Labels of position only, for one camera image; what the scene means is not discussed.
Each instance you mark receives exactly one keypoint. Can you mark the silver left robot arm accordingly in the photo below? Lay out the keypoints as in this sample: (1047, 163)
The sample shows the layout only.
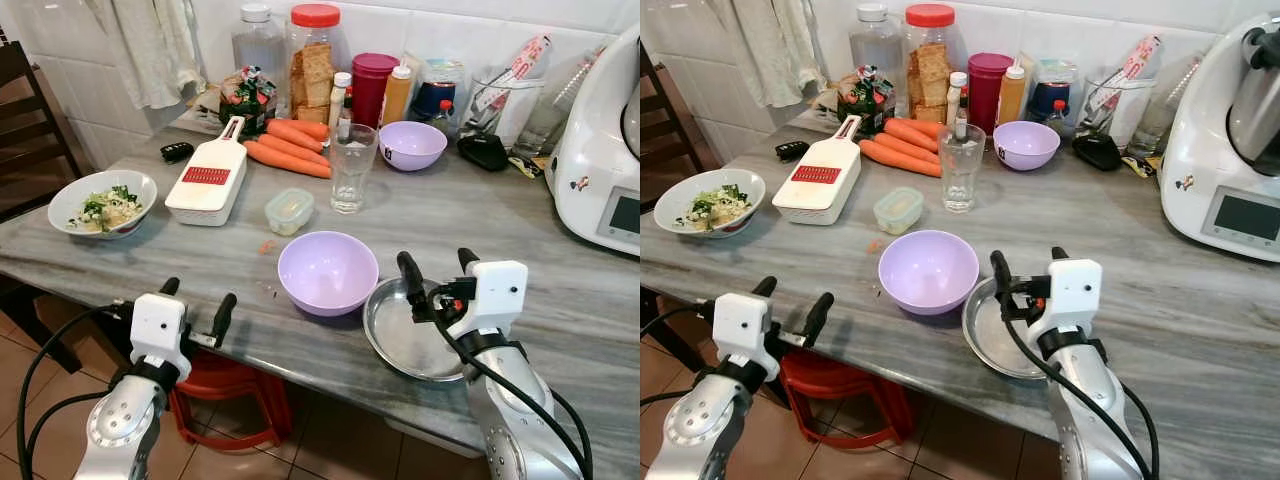
(120, 425)
(705, 425)

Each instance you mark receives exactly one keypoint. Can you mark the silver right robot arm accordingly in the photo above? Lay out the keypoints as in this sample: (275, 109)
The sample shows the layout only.
(510, 410)
(1085, 410)

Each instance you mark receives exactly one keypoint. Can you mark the small dark sauce bottle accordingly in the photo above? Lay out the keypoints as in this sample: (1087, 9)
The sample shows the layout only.
(961, 120)
(345, 120)

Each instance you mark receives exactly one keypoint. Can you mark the black car key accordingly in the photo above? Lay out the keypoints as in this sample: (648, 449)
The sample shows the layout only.
(791, 151)
(177, 152)

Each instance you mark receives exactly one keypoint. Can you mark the orange bottle with white cap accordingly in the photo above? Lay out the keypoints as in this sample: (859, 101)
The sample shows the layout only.
(1011, 95)
(398, 95)

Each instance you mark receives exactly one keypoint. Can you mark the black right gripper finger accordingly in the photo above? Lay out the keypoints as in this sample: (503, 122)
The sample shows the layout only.
(1002, 276)
(1060, 254)
(468, 259)
(411, 278)

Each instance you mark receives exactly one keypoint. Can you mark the clear glass pitcher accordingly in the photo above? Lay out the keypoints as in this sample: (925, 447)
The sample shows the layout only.
(550, 115)
(1160, 115)

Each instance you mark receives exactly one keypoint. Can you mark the round stainless steel plate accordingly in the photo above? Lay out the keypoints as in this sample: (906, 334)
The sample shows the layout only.
(990, 335)
(405, 340)

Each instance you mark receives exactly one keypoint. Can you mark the small yellow black packet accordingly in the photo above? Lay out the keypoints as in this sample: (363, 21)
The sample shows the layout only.
(527, 166)
(1142, 166)

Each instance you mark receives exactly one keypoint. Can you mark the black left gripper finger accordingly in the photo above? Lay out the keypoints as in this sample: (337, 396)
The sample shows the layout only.
(765, 286)
(224, 318)
(817, 318)
(171, 287)

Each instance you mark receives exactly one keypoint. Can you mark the small red capped bottle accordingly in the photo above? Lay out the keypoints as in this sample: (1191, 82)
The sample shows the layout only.
(1057, 115)
(445, 115)

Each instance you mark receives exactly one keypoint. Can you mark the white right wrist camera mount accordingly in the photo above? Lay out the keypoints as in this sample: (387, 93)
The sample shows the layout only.
(1070, 290)
(497, 290)

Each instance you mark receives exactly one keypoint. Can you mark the long orange carrot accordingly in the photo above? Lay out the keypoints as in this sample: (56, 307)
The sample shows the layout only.
(285, 160)
(900, 158)

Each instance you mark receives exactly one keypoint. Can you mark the red and white packet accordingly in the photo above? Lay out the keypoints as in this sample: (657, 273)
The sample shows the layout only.
(525, 60)
(1138, 60)

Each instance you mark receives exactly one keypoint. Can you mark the red plastic stool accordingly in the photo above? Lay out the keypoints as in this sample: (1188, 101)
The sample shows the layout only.
(225, 380)
(835, 380)

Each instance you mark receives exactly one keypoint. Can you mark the clear jar with blue contents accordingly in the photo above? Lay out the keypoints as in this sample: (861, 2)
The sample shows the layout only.
(1055, 85)
(440, 85)

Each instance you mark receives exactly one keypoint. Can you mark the small green lidded container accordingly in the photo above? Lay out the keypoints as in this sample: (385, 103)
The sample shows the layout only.
(898, 211)
(289, 212)

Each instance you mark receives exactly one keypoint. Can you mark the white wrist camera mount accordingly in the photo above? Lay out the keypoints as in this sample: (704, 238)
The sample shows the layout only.
(745, 325)
(497, 290)
(1070, 290)
(158, 325)

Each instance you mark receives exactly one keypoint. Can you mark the white food processor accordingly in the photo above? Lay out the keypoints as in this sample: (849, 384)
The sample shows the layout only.
(590, 170)
(1200, 170)

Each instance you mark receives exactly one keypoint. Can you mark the hanging white towel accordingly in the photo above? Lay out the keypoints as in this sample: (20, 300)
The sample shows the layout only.
(150, 50)
(775, 50)

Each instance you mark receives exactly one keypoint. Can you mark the clear drinking glass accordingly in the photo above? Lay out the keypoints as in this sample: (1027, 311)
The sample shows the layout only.
(352, 170)
(961, 170)

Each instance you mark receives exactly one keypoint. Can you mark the black pouch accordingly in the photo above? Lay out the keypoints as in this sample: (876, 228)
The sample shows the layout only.
(483, 152)
(1097, 152)

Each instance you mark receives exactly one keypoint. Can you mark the white grater with red blade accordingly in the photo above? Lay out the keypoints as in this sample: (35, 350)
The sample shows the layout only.
(205, 185)
(815, 185)

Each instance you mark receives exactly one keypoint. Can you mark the large purple plastic bowl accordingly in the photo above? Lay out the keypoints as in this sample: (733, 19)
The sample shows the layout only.
(328, 275)
(928, 275)

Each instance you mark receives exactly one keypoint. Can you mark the small purple plastic bowl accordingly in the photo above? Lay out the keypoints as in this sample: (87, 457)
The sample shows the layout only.
(412, 145)
(1026, 145)

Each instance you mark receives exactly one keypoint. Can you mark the red lidded cracker jar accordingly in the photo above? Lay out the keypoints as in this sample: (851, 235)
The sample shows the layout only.
(315, 60)
(930, 60)

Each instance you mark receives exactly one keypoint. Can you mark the clear plastic container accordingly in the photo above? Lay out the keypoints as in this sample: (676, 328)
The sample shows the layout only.
(1115, 110)
(500, 110)

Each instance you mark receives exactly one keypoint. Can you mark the maroon tumbler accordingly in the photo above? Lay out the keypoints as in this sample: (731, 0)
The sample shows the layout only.
(985, 85)
(370, 85)

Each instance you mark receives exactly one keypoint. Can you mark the white bowl with food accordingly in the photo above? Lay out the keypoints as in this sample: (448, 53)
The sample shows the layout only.
(708, 203)
(102, 205)

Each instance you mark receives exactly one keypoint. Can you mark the clear plastic bottle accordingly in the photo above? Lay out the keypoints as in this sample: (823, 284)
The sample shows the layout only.
(258, 45)
(875, 45)

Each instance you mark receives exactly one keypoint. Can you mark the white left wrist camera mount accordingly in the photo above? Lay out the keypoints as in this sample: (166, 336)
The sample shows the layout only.
(158, 325)
(745, 325)

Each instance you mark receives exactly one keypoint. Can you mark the dark wooden chair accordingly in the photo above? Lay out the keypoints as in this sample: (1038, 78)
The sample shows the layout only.
(30, 140)
(665, 130)

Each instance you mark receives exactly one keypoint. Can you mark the small white bottle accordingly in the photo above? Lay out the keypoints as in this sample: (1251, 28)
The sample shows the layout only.
(341, 85)
(956, 82)

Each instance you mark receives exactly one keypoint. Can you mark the green snack packet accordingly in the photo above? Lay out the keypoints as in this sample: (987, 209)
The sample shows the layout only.
(866, 100)
(248, 100)

